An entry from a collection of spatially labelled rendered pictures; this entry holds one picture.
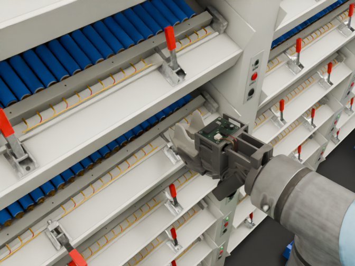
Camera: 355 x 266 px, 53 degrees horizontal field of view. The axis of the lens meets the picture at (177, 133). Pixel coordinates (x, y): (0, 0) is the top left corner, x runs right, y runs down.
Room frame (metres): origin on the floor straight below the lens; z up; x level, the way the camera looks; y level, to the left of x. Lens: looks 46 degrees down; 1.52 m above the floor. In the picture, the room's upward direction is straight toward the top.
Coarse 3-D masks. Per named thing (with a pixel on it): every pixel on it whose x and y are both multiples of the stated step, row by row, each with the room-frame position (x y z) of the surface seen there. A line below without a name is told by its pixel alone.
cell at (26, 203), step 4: (24, 196) 0.34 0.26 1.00; (28, 196) 0.35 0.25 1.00; (20, 200) 0.34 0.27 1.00; (24, 200) 0.34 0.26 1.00; (28, 200) 0.34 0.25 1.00; (32, 200) 0.34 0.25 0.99; (24, 204) 0.33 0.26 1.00; (28, 204) 0.33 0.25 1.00; (32, 204) 0.34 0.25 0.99; (24, 208) 0.33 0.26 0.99
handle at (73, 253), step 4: (60, 236) 0.29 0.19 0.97; (64, 236) 0.29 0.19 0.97; (60, 240) 0.28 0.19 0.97; (64, 240) 0.28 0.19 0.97; (64, 244) 0.27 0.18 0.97; (68, 244) 0.27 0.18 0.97; (68, 248) 0.27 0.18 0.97; (72, 248) 0.27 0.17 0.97; (72, 252) 0.26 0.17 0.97; (76, 252) 0.26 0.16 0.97; (72, 256) 0.25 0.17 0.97; (76, 256) 0.25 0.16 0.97; (80, 256) 0.25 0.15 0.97; (76, 260) 0.25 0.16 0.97; (80, 260) 0.25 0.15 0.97; (84, 260) 0.25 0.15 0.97; (80, 264) 0.24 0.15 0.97; (84, 264) 0.24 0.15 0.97
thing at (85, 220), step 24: (192, 96) 0.63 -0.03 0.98; (216, 96) 0.61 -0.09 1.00; (120, 168) 0.43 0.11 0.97; (144, 168) 0.44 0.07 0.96; (168, 168) 0.45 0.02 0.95; (120, 192) 0.39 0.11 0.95; (144, 192) 0.40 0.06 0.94; (48, 216) 0.33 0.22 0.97; (72, 216) 0.33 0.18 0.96; (96, 216) 0.34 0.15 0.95; (48, 240) 0.29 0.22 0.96; (72, 240) 0.29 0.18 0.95; (0, 264) 0.25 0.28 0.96; (24, 264) 0.25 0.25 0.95; (48, 264) 0.26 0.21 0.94
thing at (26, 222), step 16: (176, 112) 0.56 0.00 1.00; (160, 128) 0.51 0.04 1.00; (128, 144) 0.47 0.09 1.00; (144, 144) 0.48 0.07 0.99; (112, 160) 0.43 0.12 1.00; (96, 176) 0.40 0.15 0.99; (64, 192) 0.36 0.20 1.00; (80, 192) 0.38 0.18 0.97; (48, 208) 0.33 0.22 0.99; (64, 208) 0.34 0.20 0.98; (16, 224) 0.30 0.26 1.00; (32, 224) 0.30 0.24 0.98; (0, 240) 0.27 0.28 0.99
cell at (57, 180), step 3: (54, 177) 0.38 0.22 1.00; (57, 177) 0.39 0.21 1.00; (60, 177) 0.39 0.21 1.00; (51, 180) 0.38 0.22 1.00; (54, 180) 0.38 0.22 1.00; (57, 180) 0.38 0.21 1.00; (60, 180) 0.38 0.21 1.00; (63, 180) 0.38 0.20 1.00; (54, 183) 0.38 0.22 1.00; (57, 183) 0.38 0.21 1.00; (60, 183) 0.38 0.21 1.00; (57, 186) 0.37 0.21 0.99
